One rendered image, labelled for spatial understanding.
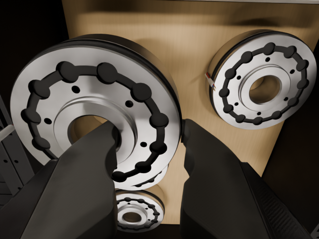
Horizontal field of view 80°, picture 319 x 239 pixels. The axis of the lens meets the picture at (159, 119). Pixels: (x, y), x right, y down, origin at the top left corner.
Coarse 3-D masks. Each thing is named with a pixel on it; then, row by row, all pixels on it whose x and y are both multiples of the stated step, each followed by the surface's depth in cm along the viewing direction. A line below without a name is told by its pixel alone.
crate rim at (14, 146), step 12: (0, 84) 13; (0, 96) 13; (0, 108) 13; (0, 120) 14; (12, 132) 14; (12, 144) 15; (12, 156) 15; (24, 156) 15; (24, 168) 16; (36, 168) 17; (24, 180) 17; (312, 228) 20
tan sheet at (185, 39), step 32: (64, 0) 18; (96, 0) 18; (128, 0) 18; (160, 0) 18; (96, 32) 20; (128, 32) 20; (160, 32) 20; (192, 32) 20; (224, 32) 20; (288, 32) 20; (192, 64) 21; (192, 96) 23; (224, 128) 26; (256, 160) 28
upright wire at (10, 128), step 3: (9, 126) 12; (12, 126) 12; (3, 129) 11; (6, 129) 11; (9, 129) 12; (12, 129) 12; (0, 132) 11; (3, 132) 11; (6, 132) 11; (9, 132) 12; (0, 135) 11; (3, 135) 11; (6, 135) 11; (0, 138) 11; (3, 138) 11
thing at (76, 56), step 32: (32, 64) 10; (64, 64) 10; (96, 64) 10; (128, 64) 9; (32, 96) 11; (64, 96) 10; (128, 96) 10; (160, 96) 10; (32, 128) 12; (160, 128) 12; (128, 160) 13; (160, 160) 13
